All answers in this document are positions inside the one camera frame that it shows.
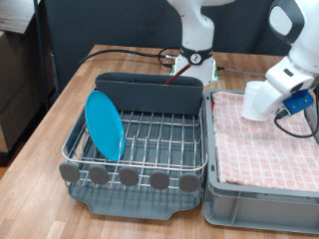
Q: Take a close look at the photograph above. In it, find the grey cable on table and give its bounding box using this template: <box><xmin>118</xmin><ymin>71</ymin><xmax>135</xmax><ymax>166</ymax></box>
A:
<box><xmin>215</xmin><ymin>66</ymin><xmax>267</xmax><ymax>78</ymax></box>

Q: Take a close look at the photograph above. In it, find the pink checkered dish towel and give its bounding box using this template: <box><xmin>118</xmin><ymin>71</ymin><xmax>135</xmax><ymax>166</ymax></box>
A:
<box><xmin>211</xmin><ymin>90</ymin><xmax>319</xmax><ymax>193</ymax></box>

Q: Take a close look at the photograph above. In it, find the black metal shelf post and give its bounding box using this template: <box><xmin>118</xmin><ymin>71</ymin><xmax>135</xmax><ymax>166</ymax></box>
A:
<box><xmin>32</xmin><ymin>0</ymin><xmax>61</xmax><ymax>113</ymax></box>

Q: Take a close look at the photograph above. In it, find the dish drying rack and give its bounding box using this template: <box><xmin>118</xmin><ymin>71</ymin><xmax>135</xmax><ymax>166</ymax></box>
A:
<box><xmin>64</xmin><ymin>89</ymin><xmax>204</xmax><ymax>221</ymax></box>

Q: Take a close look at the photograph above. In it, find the black cable on table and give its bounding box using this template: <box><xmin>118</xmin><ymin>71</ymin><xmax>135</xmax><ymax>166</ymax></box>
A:
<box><xmin>78</xmin><ymin>46</ymin><xmax>182</xmax><ymax>70</ymax></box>

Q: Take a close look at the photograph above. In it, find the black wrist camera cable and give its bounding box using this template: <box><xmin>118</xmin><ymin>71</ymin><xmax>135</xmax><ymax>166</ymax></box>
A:
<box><xmin>273</xmin><ymin>99</ymin><xmax>319</xmax><ymax>144</ymax></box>

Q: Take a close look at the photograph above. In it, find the metal wire dish rack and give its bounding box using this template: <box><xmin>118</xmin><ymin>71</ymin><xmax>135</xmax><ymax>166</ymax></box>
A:
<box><xmin>59</xmin><ymin>88</ymin><xmax>209</xmax><ymax>197</ymax></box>

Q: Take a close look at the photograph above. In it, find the blue plastic plate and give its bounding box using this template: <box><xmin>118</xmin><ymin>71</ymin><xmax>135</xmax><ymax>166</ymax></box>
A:
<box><xmin>84</xmin><ymin>90</ymin><xmax>127</xmax><ymax>162</ymax></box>

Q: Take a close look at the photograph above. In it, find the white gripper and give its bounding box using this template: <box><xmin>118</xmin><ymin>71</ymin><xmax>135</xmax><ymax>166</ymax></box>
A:
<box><xmin>251</xmin><ymin>79</ymin><xmax>294</xmax><ymax>118</ymax></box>

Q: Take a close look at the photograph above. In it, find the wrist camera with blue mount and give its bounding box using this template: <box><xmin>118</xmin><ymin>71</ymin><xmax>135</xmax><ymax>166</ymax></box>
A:
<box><xmin>274</xmin><ymin>89</ymin><xmax>315</xmax><ymax>120</ymax></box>

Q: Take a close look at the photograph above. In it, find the brown wooden spoon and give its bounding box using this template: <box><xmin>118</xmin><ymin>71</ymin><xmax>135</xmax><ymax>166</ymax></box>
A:
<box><xmin>162</xmin><ymin>61</ymin><xmax>193</xmax><ymax>86</ymax></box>

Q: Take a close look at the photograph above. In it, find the wooden shelf board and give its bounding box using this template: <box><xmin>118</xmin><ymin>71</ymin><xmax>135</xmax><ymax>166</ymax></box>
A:
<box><xmin>0</xmin><ymin>0</ymin><xmax>43</xmax><ymax>35</ymax></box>

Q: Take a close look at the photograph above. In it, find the grey plastic crate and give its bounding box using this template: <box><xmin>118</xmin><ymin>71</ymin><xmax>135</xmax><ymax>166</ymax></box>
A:
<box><xmin>202</xmin><ymin>88</ymin><xmax>319</xmax><ymax>235</ymax></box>

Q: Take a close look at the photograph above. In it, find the dark grey cutlery holder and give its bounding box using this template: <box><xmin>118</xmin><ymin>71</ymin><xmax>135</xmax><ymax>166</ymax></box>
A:
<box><xmin>95</xmin><ymin>72</ymin><xmax>204</xmax><ymax>117</ymax></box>

